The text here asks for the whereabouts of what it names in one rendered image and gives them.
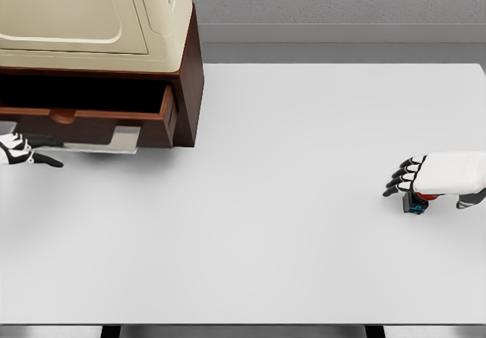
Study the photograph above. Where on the brown cabinet drawer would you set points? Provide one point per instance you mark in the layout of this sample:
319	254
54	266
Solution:
95	125

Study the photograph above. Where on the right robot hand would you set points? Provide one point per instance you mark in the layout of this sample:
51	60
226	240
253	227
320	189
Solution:
448	172

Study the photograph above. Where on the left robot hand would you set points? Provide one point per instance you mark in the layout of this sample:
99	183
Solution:
14	152

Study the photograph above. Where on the brown and cream cabinet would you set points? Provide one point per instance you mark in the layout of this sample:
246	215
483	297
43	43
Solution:
114	23

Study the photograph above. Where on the red and black switch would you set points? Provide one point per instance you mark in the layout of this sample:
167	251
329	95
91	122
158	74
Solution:
417	203

